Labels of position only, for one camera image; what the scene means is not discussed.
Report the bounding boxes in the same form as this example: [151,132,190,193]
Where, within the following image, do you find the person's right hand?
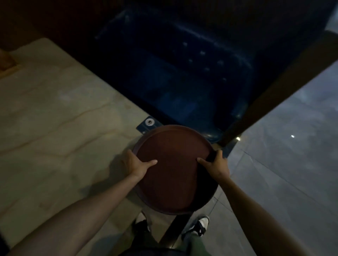
[197,149,231,182]

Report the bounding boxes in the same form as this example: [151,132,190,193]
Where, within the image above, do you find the person's left hand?
[123,149,158,179]

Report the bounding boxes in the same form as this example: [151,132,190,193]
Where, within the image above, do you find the round brown serving tray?
[132,125,220,215]

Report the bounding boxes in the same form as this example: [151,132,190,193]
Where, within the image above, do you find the person's right forearm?
[218,173,312,256]

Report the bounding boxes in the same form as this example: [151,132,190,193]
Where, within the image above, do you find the person's left forearm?
[5,173,143,256]

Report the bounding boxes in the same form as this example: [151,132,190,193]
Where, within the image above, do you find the black and white left shoe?
[133,211,152,234]

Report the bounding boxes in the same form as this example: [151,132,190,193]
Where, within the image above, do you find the black and white shoe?
[133,211,152,234]
[182,215,210,239]

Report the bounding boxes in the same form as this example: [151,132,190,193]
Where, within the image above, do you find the black and white right shoe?
[182,215,210,239]

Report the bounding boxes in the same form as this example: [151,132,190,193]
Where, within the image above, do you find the person's green trousers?
[119,229,212,256]

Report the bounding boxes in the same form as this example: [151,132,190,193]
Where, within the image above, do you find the large blue plastic bin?
[94,5,264,144]

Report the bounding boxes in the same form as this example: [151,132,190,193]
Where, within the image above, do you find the wooden block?
[0,47,20,78]

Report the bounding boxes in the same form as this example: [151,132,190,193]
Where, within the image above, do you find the dark wooden post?
[218,30,338,148]

